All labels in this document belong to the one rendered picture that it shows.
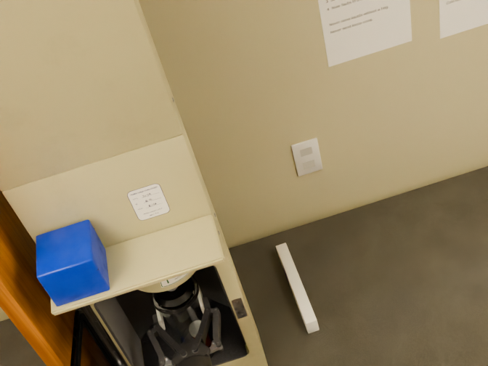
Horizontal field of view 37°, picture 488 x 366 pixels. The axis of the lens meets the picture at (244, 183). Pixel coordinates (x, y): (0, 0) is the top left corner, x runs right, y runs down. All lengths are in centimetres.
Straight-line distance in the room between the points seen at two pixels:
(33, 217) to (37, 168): 11
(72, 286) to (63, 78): 37
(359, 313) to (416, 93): 58
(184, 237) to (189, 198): 7
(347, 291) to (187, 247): 68
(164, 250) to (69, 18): 47
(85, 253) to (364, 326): 82
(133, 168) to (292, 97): 64
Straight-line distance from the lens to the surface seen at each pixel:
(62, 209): 131
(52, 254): 129
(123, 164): 125
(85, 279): 128
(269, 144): 185
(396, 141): 199
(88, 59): 112
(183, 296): 158
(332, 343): 182
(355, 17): 171
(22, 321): 139
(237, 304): 158
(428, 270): 192
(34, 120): 118
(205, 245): 131
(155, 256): 133
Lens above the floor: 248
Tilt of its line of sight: 44 degrees down
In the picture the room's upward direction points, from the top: 17 degrees counter-clockwise
